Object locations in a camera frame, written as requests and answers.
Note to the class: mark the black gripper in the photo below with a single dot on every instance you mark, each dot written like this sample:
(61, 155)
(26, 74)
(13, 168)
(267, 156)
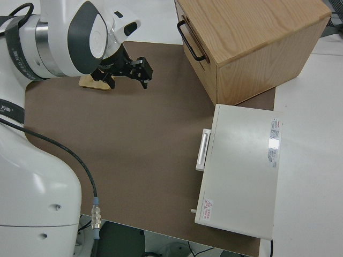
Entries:
(115, 61)

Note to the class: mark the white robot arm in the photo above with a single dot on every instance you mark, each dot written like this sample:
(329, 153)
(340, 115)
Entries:
(32, 174)

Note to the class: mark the wooden mug stand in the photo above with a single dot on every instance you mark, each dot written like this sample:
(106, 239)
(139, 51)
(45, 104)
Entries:
(88, 82)

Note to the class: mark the wooden drawer box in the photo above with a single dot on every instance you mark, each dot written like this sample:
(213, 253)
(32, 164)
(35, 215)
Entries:
(254, 40)

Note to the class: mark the white toaster oven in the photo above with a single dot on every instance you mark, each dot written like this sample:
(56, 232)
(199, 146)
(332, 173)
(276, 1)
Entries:
(241, 166)

